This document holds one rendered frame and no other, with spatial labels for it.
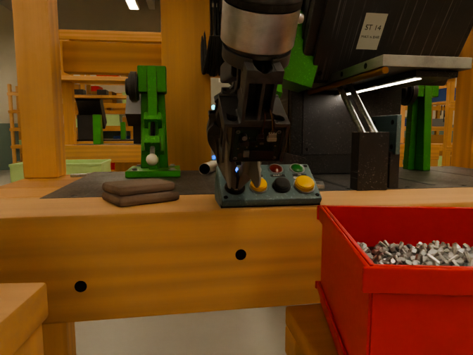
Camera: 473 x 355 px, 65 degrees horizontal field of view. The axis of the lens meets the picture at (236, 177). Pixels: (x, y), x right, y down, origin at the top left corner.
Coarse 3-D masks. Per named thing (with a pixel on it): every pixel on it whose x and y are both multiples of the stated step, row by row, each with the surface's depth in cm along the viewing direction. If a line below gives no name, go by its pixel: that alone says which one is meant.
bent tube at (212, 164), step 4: (216, 160) 106; (204, 164) 98; (208, 164) 95; (212, 164) 97; (216, 164) 102; (200, 168) 95; (204, 168) 100; (208, 168) 103; (212, 168) 96; (200, 172) 95; (204, 172) 98; (208, 172) 100
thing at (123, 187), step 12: (132, 180) 60; (144, 180) 60; (156, 180) 60; (108, 192) 58; (120, 192) 54; (132, 192) 55; (144, 192) 56; (156, 192) 58; (168, 192) 58; (120, 204) 53; (132, 204) 54
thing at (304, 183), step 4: (300, 176) 56; (304, 176) 56; (296, 180) 55; (300, 180) 55; (304, 180) 55; (308, 180) 55; (312, 180) 56; (296, 184) 55; (300, 184) 55; (304, 184) 55; (308, 184) 55; (312, 184) 55; (300, 188) 55; (304, 188) 55; (308, 188) 55; (312, 188) 55
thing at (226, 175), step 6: (228, 162) 47; (234, 162) 50; (222, 168) 50; (228, 168) 47; (234, 168) 50; (222, 174) 51; (228, 174) 46; (234, 174) 51; (228, 180) 46; (234, 180) 52; (228, 186) 47; (234, 186) 53
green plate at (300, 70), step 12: (300, 24) 75; (300, 36) 75; (300, 48) 76; (300, 60) 76; (312, 60) 76; (288, 72) 76; (300, 72) 76; (312, 72) 77; (288, 84) 79; (300, 84) 76; (312, 84) 77
